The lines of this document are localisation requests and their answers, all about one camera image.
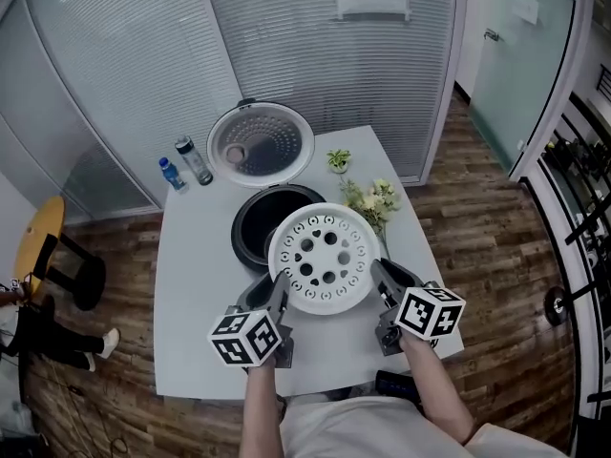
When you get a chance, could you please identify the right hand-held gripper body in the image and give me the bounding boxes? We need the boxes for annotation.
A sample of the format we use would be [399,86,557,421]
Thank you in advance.
[373,283,468,358]

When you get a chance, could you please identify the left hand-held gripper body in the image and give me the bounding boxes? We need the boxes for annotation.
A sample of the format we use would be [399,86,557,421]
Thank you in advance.
[206,305,296,371]

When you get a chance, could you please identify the white steamer tray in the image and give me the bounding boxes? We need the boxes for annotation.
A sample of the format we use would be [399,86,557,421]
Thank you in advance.
[266,201,382,317]

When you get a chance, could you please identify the black pot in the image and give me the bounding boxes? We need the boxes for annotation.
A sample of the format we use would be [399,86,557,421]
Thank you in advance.
[234,187,326,269]

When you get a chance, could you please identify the dark blue rice cooker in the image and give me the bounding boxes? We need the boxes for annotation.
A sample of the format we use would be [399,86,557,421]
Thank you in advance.
[205,97,330,277]

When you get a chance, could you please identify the person's left forearm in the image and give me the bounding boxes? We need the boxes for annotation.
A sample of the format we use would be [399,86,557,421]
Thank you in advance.
[241,363,287,458]

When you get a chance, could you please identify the person's right forearm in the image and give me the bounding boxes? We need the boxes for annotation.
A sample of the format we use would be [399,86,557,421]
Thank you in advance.
[398,336,478,448]

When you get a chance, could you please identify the black waist-mounted device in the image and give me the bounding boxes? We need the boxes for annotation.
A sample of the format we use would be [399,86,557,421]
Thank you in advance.
[374,369,421,400]

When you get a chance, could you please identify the artificial yellow flower bouquet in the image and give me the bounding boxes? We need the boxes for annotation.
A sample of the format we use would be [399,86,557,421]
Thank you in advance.
[338,177,402,261]

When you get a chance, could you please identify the black round floor disc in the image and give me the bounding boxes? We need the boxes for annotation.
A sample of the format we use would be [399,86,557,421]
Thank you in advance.
[544,286,569,327]

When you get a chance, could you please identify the person's white shirt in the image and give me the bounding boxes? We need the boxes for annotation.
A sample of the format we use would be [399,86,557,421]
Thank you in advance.
[279,395,569,458]

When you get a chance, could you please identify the small potted plant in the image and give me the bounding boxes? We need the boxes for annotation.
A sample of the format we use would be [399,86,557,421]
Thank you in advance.
[326,148,353,175]

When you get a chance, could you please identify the blue water bottle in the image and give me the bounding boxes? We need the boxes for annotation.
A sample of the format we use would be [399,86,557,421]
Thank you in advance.
[158,156,190,194]

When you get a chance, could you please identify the clear bottle with dark cap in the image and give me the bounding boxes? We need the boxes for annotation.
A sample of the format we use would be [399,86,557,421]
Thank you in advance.
[174,135,215,186]

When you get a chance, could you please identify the black metal railing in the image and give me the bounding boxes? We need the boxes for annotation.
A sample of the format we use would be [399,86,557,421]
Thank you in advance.
[519,64,611,419]

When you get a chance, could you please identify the frosted glass door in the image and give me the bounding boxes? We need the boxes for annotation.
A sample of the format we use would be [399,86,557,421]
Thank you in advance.
[470,0,593,176]

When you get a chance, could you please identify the small paper sheet on door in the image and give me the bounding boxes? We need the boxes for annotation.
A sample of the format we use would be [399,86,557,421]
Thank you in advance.
[513,0,540,24]

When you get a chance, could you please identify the black floor cable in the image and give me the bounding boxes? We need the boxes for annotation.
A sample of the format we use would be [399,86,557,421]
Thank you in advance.
[47,364,130,458]

